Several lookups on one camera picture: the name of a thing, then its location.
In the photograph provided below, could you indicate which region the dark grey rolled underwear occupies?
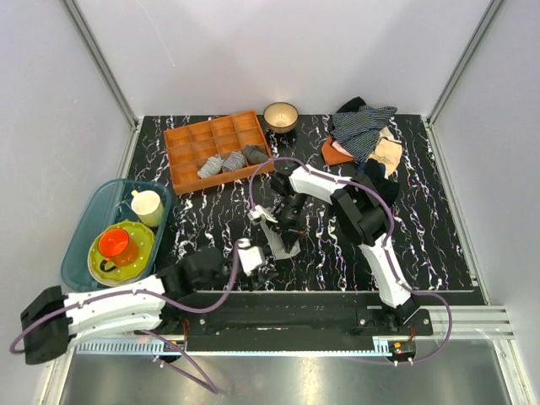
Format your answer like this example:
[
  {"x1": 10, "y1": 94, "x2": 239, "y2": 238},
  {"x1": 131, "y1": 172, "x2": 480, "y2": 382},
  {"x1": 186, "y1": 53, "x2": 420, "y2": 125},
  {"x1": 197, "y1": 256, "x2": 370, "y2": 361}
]
[{"x1": 243, "y1": 145, "x2": 269, "y2": 165}]

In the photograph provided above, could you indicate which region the yellow-green dotted plate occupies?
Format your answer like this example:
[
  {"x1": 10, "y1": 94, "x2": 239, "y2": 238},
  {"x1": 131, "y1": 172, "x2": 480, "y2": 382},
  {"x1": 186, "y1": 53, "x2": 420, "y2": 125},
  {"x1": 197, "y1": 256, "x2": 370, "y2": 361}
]
[{"x1": 87, "y1": 221, "x2": 155, "y2": 287}]

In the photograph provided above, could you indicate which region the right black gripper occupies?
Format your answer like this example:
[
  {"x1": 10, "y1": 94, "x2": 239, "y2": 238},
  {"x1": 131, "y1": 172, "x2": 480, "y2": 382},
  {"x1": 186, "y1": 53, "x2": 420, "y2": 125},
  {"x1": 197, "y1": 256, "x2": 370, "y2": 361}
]
[{"x1": 266, "y1": 192, "x2": 308, "y2": 253}]

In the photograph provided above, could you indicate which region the blue plastic tub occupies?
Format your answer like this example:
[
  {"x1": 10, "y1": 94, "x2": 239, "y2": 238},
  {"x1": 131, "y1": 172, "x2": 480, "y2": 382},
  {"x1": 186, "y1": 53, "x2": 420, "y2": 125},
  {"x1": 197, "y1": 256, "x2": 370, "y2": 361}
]
[{"x1": 61, "y1": 179, "x2": 171, "y2": 292}]

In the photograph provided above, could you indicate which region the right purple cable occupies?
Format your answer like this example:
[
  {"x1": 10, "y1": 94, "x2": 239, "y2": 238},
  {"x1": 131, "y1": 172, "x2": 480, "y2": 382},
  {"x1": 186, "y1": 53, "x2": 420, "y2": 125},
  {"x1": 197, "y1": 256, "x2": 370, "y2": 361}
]
[{"x1": 247, "y1": 156, "x2": 454, "y2": 366}]

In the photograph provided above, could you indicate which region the orange cup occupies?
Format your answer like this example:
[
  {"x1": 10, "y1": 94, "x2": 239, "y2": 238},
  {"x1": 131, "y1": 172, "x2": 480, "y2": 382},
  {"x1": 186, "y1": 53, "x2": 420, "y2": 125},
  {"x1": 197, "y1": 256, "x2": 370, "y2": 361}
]
[{"x1": 98, "y1": 228, "x2": 138, "y2": 273}]

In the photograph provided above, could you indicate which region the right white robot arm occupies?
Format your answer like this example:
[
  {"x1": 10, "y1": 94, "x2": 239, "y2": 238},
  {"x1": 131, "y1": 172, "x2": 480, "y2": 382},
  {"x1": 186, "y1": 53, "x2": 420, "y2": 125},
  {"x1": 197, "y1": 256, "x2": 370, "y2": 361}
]
[{"x1": 267, "y1": 166, "x2": 419, "y2": 335}]

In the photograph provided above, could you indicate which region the striped rolled underwear left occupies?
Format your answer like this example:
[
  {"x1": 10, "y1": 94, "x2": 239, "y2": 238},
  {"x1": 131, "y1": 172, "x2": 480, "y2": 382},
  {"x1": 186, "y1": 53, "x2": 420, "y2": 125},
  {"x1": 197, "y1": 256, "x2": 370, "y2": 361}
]
[{"x1": 197, "y1": 154, "x2": 224, "y2": 179}]

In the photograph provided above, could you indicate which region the black underwear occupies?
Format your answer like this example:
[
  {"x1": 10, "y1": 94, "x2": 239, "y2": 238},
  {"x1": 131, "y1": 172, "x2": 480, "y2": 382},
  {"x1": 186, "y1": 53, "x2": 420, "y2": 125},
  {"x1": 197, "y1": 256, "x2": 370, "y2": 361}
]
[{"x1": 358, "y1": 159, "x2": 400, "y2": 207}]

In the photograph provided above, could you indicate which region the beige underwear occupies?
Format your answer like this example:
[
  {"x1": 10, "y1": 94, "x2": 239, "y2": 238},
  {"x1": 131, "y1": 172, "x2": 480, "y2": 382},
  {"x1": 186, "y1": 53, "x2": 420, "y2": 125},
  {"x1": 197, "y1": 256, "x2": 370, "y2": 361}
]
[{"x1": 368, "y1": 127, "x2": 403, "y2": 178}]

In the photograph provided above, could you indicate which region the striped rolled underwear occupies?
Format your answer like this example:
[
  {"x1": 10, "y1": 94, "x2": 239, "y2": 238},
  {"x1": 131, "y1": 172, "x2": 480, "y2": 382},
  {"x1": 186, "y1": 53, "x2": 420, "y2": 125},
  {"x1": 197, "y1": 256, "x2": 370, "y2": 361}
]
[
  {"x1": 222, "y1": 151, "x2": 246, "y2": 173},
  {"x1": 197, "y1": 154, "x2": 224, "y2": 179}
]

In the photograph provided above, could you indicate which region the purple cable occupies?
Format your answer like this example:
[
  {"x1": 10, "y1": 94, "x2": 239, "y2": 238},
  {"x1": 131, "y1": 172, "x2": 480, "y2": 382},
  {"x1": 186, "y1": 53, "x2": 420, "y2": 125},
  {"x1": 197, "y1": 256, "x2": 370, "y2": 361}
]
[
  {"x1": 8, "y1": 238, "x2": 252, "y2": 395},
  {"x1": 247, "y1": 156, "x2": 454, "y2": 366}
]

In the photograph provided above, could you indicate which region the beige bowl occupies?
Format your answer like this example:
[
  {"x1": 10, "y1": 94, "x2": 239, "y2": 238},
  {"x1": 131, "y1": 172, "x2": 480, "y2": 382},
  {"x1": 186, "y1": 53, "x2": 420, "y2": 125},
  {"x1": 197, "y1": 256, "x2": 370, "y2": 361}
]
[{"x1": 263, "y1": 102, "x2": 299, "y2": 133}]

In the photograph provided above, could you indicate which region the cream mug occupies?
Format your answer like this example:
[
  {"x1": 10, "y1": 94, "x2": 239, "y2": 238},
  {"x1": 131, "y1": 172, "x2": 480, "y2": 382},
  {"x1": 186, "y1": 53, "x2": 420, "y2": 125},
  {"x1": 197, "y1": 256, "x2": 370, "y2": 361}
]
[{"x1": 130, "y1": 190, "x2": 164, "y2": 228}]

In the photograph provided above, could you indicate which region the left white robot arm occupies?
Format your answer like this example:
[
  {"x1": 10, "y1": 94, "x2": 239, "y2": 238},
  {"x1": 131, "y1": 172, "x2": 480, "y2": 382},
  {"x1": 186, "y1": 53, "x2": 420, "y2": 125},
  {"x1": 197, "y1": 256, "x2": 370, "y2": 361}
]
[{"x1": 9, "y1": 246, "x2": 241, "y2": 365}]

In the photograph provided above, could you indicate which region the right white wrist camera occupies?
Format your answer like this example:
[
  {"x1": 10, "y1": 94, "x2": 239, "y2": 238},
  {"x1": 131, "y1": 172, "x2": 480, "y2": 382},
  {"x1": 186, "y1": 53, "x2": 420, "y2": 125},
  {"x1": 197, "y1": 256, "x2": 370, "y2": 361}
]
[{"x1": 248, "y1": 205, "x2": 278, "y2": 224}]

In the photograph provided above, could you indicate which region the orange cloth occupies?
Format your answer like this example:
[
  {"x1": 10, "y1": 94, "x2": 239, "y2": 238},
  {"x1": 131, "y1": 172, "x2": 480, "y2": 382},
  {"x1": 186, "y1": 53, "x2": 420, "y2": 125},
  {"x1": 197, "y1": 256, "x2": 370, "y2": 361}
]
[{"x1": 321, "y1": 136, "x2": 355, "y2": 166}]

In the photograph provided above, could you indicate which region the orange compartment tray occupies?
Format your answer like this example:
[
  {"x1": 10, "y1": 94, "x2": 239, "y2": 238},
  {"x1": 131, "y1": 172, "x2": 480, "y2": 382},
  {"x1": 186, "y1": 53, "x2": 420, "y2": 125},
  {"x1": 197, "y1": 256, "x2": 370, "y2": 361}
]
[{"x1": 164, "y1": 111, "x2": 273, "y2": 195}]

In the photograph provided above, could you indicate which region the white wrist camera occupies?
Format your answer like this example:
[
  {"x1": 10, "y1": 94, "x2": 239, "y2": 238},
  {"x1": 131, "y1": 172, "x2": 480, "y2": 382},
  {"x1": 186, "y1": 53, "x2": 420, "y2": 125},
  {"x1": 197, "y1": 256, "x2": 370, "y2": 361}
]
[
  {"x1": 237, "y1": 238, "x2": 272, "y2": 277},
  {"x1": 248, "y1": 205, "x2": 278, "y2": 224}
]

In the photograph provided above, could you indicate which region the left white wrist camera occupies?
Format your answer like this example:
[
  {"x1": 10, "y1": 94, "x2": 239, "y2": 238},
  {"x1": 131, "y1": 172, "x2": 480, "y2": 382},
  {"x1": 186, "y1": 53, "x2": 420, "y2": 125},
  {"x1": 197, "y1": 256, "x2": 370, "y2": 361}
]
[{"x1": 237, "y1": 238, "x2": 272, "y2": 277}]

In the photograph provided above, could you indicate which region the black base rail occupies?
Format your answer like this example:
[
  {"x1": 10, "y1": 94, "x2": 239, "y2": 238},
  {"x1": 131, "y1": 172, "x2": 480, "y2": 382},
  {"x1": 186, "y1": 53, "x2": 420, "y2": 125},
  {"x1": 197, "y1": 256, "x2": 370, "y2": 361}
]
[{"x1": 158, "y1": 292, "x2": 434, "y2": 355}]

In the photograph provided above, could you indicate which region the striped rolled underwear middle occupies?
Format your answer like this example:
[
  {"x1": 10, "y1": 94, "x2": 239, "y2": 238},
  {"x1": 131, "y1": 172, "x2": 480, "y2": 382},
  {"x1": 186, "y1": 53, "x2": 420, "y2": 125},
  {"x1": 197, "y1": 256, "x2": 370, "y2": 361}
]
[{"x1": 222, "y1": 151, "x2": 246, "y2": 173}]

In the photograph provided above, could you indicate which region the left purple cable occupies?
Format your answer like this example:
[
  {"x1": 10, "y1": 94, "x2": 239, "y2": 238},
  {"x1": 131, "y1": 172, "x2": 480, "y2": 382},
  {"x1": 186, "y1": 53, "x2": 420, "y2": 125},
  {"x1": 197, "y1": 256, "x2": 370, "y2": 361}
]
[{"x1": 8, "y1": 238, "x2": 252, "y2": 395}]

